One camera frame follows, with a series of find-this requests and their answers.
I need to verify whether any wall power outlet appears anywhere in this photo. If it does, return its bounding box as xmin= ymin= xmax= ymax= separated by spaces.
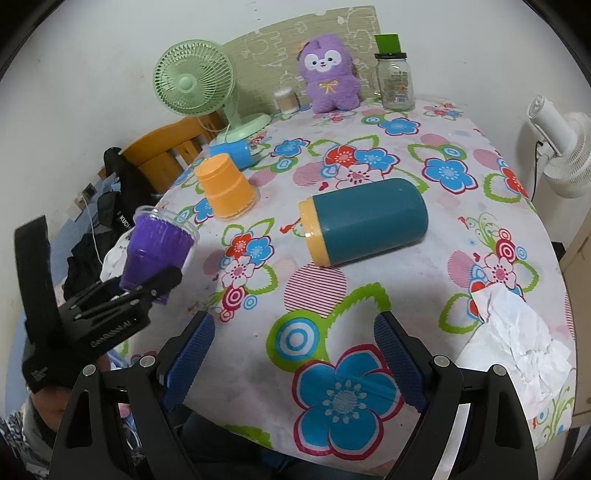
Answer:
xmin=76 ymin=183 xmax=97 ymax=204

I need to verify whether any green desk fan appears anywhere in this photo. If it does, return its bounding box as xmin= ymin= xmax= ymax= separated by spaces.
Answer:
xmin=152 ymin=39 xmax=271 ymax=143

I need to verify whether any cotton swab container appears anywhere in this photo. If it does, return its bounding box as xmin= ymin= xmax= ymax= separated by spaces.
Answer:
xmin=273 ymin=87 xmax=300 ymax=115

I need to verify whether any white charging cable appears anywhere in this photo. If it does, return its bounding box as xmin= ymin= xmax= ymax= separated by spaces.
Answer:
xmin=82 ymin=195 xmax=105 ymax=266

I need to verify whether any purple plush toy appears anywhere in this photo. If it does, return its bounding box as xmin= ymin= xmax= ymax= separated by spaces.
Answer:
xmin=297 ymin=34 xmax=361 ymax=114

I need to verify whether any crumpled white tissue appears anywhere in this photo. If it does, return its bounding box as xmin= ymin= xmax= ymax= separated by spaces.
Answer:
xmin=456 ymin=283 xmax=572 ymax=420

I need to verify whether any blue plastic cup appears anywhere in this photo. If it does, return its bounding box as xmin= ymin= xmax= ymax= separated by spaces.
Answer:
xmin=207 ymin=139 xmax=256 ymax=171

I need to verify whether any teal cup with yellow rim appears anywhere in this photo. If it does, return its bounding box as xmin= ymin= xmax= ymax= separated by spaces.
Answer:
xmin=298 ymin=178 xmax=429 ymax=267

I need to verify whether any glass jar with green lid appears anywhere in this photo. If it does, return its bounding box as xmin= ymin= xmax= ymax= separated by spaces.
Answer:
xmin=375 ymin=34 xmax=415 ymax=112

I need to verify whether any person's left hand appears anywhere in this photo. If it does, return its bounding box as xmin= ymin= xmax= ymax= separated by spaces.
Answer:
xmin=27 ymin=350 xmax=112 ymax=434

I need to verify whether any floral tablecloth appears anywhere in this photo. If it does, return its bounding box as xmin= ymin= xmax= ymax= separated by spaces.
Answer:
xmin=124 ymin=102 xmax=575 ymax=475

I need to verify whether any white floor fan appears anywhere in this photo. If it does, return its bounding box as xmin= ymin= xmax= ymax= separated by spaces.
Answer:
xmin=527 ymin=95 xmax=591 ymax=199

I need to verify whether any purple plastic cup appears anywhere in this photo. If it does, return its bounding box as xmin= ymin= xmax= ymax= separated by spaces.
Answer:
xmin=119 ymin=206 xmax=198 ymax=291

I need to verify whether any orange plastic cup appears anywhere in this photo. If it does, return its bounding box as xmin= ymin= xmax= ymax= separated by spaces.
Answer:
xmin=194 ymin=153 xmax=256 ymax=219

